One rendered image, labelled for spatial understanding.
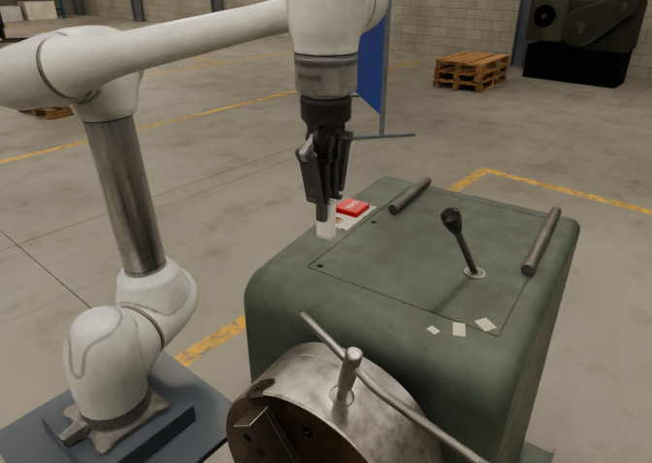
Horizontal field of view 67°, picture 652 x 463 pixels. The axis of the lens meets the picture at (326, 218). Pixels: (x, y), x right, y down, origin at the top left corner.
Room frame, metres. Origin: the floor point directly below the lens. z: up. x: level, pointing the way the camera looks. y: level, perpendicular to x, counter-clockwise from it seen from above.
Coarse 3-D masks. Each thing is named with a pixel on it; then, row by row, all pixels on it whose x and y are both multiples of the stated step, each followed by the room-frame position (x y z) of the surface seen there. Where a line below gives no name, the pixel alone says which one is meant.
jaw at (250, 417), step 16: (272, 384) 0.51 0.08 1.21; (256, 400) 0.50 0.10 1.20; (256, 416) 0.46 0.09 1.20; (272, 416) 0.47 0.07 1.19; (240, 432) 0.46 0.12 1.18; (256, 432) 0.45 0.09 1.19; (272, 432) 0.46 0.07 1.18; (256, 448) 0.44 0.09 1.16; (272, 448) 0.44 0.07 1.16; (288, 448) 0.46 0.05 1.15
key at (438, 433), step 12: (312, 324) 0.52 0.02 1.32; (324, 336) 0.50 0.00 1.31; (336, 348) 0.48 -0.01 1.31; (360, 372) 0.45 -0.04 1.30; (372, 384) 0.43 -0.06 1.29; (384, 396) 0.41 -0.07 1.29; (396, 408) 0.40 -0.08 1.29; (408, 408) 0.39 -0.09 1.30; (420, 420) 0.38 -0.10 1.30; (432, 432) 0.36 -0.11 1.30; (444, 432) 0.36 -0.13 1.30; (444, 444) 0.35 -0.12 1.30; (456, 444) 0.34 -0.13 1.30; (468, 456) 0.33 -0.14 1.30; (480, 456) 0.33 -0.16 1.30
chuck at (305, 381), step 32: (256, 384) 0.53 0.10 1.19; (288, 384) 0.49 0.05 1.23; (320, 384) 0.49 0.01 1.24; (288, 416) 0.46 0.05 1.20; (320, 416) 0.44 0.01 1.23; (352, 416) 0.44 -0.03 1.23; (384, 416) 0.46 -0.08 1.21; (320, 448) 0.44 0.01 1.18; (352, 448) 0.41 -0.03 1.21; (384, 448) 0.42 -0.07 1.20; (416, 448) 0.44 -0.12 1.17
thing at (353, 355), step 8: (352, 352) 0.46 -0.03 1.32; (360, 352) 0.46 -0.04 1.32; (344, 360) 0.46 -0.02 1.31; (352, 360) 0.45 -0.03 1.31; (360, 360) 0.45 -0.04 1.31; (344, 368) 0.46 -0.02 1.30; (352, 368) 0.45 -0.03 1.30; (344, 376) 0.46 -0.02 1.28; (352, 376) 0.45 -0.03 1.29; (344, 384) 0.46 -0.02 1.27; (352, 384) 0.46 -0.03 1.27; (344, 392) 0.46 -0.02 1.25
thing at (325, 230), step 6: (330, 204) 0.70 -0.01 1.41; (330, 210) 0.70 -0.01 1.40; (330, 216) 0.70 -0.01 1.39; (318, 222) 0.71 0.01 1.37; (324, 222) 0.70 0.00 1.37; (330, 222) 0.70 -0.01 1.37; (318, 228) 0.71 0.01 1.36; (324, 228) 0.70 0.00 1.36; (330, 228) 0.70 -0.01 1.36; (318, 234) 0.71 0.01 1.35; (324, 234) 0.70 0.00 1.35; (330, 234) 0.70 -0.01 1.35; (330, 240) 0.70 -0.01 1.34
